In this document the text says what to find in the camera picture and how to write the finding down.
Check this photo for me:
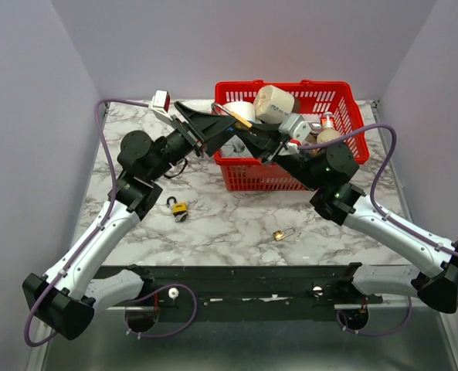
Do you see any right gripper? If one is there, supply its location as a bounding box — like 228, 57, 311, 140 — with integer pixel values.
232, 120, 322, 192

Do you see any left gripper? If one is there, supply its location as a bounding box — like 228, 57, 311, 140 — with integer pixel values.
148, 101, 236, 182

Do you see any large brass padlock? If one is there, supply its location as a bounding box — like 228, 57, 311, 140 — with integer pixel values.
211, 102, 253, 128

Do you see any small brass padlock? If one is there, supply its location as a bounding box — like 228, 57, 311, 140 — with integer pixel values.
273, 227, 295, 241

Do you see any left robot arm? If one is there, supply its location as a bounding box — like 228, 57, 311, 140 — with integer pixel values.
22, 102, 237, 347

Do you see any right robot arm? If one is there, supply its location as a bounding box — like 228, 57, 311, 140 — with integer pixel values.
234, 124, 458, 314

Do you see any grey roll front left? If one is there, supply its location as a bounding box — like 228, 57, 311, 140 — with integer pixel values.
220, 137, 253, 158

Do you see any beige wrapped paper roll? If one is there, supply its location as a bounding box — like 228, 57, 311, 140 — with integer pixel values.
253, 85, 300, 124

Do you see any white blue paper roll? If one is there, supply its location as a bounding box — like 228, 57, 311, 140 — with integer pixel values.
223, 101, 256, 122

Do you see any red plastic basket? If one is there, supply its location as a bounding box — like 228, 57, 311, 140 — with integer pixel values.
213, 80, 369, 192

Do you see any silver can top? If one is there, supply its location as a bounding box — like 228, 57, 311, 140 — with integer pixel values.
308, 122, 323, 135

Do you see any cream pump bottle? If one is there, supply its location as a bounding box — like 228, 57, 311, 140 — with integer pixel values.
317, 111, 341, 144

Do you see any yellow black padlock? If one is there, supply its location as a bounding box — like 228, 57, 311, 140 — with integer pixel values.
166, 196, 188, 223

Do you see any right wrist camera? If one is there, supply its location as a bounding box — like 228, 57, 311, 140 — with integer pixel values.
278, 113, 310, 144

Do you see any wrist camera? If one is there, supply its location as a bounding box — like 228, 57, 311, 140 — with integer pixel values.
149, 90, 171, 124
278, 113, 310, 144

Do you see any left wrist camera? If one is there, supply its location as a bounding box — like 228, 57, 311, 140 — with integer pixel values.
149, 90, 171, 124

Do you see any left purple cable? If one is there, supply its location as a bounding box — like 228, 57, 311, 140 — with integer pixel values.
22, 98, 154, 348

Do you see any purple cable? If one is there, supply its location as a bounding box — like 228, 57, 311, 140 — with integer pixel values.
22, 98, 154, 348
290, 123, 458, 302

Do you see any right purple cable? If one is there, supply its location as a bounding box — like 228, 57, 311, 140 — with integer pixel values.
290, 123, 458, 302

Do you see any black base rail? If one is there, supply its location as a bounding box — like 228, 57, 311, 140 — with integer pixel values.
108, 264, 384, 322

